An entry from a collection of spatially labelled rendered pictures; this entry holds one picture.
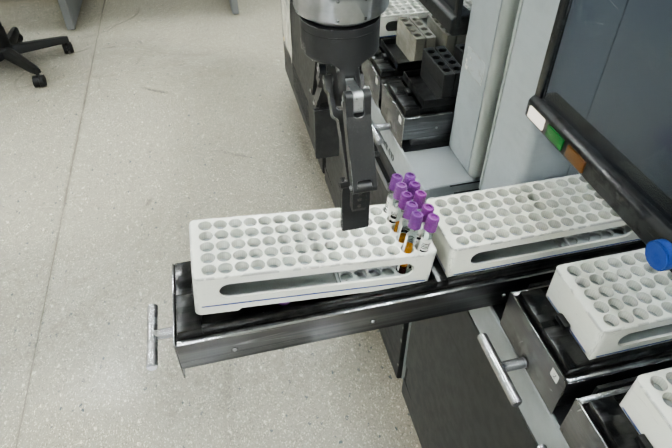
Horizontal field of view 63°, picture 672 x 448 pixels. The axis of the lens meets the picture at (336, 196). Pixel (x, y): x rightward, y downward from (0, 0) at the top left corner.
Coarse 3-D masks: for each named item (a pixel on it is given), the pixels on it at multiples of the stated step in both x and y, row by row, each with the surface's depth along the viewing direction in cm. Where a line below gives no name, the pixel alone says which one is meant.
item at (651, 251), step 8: (656, 240) 52; (664, 240) 52; (648, 248) 53; (656, 248) 52; (664, 248) 51; (648, 256) 53; (656, 256) 52; (664, 256) 51; (656, 264) 52; (664, 264) 51
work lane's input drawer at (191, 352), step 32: (576, 256) 75; (192, 288) 69; (416, 288) 71; (448, 288) 72; (480, 288) 72; (512, 288) 74; (192, 320) 66; (224, 320) 66; (256, 320) 67; (288, 320) 68; (320, 320) 68; (352, 320) 70; (384, 320) 72; (416, 320) 73; (192, 352) 66; (224, 352) 68; (256, 352) 69
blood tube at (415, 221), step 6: (414, 216) 65; (420, 216) 65; (408, 222) 66; (414, 222) 65; (420, 222) 65; (408, 228) 67; (414, 228) 66; (408, 234) 67; (414, 234) 66; (408, 240) 67; (414, 240) 67; (408, 246) 68; (408, 252) 68; (402, 264) 69; (408, 264) 70; (402, 270) 70
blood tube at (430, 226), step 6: (432, 216) 66; (438, 216) 65; (426, 222) 65; (432, 222) 65; (438, 222) 65; (426, 228) 66; (432, 228) 65; (426, 234) 66; (432, 234) 66; (420, 240) 68; (426, 240) 67; (420, 246) 68; (426, 246) 68
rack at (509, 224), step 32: (480, 192) 77; (512, 192) 78; (544, 192) 77; (576, 192) 77; (448, 224) 74; (480, 224) 73; (512, 224) 73; (544, 224) 72; (576, 224) 72; (608, 224) 73; (448, 256) 70; (480, 256) 76; (512, 256) 73; (544, 256) 74
